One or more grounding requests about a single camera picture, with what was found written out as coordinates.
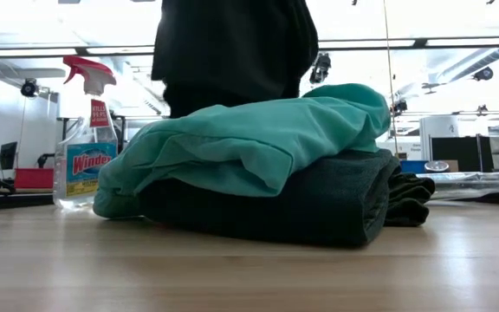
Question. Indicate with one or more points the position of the black background monitor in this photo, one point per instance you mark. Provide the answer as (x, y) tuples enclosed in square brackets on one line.
[(8, 155)]

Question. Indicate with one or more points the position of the blue box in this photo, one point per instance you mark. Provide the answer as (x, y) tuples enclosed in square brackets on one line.
[(413, 166)]

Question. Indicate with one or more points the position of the black room partition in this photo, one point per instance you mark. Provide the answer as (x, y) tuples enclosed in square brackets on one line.
[(462, 154)]

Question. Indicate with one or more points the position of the black cylindrical speaker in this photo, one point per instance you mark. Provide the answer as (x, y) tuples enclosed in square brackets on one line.
[(436, 166)]

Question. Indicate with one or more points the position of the black ceiling spotlight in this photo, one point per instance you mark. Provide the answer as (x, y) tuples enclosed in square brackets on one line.
[(321, 69), (28, 88), (483, 73)]

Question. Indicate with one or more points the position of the turquoise shorts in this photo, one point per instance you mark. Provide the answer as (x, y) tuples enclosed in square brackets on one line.
[(241, 143)]

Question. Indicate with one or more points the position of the slim clear spray bottle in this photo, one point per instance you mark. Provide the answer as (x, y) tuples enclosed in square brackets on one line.
[(475, 184)]

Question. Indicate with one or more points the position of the black garments pile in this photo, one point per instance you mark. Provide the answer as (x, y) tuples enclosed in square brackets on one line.
[(232, 52)]

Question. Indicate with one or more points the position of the small red storage bin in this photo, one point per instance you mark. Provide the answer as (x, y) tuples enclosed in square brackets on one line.
[(34, 178)]

